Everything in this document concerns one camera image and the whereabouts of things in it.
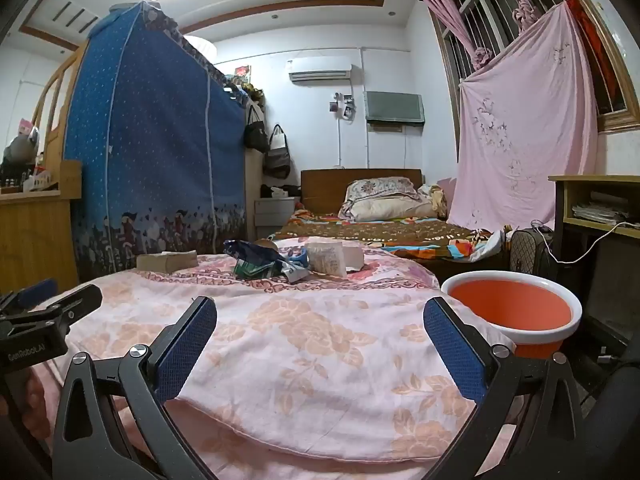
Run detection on white wall air conditioner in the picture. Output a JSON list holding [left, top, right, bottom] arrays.
[[287, 56, 353, 83]]

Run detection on black items on nightstand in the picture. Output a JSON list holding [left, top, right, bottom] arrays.
[[260, 184, 302, 200]]

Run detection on plush toys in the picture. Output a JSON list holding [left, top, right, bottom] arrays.
[[0, 117, 45, 171]]

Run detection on checkered bag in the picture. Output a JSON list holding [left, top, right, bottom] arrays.
[[509, 227, 559, 292]]

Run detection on colourful patterned bed blanket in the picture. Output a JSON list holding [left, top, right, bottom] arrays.
[[272, 210, 507, 265]]

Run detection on red hanging cloth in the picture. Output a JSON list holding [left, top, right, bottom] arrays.
[[565, 0, 617, 111]]

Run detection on wooden bed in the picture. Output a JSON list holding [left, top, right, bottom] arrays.
[[270, 167, 506, 267]]

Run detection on white cable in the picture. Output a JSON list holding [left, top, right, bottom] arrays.
[[530, 219, 640, 265]]

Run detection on yellow patterned cloth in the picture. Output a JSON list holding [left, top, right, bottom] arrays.
[[419, 184, 449, 219]]

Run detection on clear printed plastic packet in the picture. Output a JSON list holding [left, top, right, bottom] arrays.
[[306, 241, 347, 277]]

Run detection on brown cardboard box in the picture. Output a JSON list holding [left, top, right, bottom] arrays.
[[136, 250, 199, 272]]

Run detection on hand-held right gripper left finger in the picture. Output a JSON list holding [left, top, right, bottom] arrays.
[[52, 296, 218, 480]]

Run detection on stack of papers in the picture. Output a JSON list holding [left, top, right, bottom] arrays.
[[572, 191, 632, 224]]

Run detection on floral pillow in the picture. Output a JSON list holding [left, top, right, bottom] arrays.
[[340, 176, 419, 212]]

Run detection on wall socket with chargers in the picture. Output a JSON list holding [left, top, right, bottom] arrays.
[[327, 91, 357, 122]]

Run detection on green cloth covered appliance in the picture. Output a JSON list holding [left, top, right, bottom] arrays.
[[363, 91, 426, 127]]

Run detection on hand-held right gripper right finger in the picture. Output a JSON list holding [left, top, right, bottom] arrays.
[[422, 296, 588, 480]]

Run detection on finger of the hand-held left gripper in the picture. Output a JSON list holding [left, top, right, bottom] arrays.
[[0, 279, 60, 317], [42, 283, 104, 333]]

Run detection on orange basin with white rim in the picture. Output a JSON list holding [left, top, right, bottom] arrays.
[[440, 270, 584, 360]]

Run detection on beige pillow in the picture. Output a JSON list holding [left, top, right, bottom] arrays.
[[345, 197, 437, 222]]

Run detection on black handbag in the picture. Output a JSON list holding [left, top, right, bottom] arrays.
[[243, 105, 270, 154]]

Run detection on pink hanging sheet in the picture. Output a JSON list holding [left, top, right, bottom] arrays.
[[446, 0, 598, 233]]

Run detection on wooden dresser with mirror frame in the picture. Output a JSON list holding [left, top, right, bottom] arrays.
[[0, 47, 84, 292]]

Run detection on grey handbag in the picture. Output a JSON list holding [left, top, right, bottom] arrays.
[[263, 124, 292, 180]]

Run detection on white nightstand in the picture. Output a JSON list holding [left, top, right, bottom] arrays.
[[254, 196, 297, 241]]

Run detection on blue fabric wardrobe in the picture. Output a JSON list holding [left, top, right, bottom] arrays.
[[62, 2, 248, 281]]

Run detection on wooden barred window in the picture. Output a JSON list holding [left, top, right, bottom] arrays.
[[430, 0, 640, 133]]

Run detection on pink floral tablecloth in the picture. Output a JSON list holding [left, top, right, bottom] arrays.
[[27, 237, 517, 480]]

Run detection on clutter atop cabinet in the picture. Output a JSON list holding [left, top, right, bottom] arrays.
[[222, 62, 267, 107]]

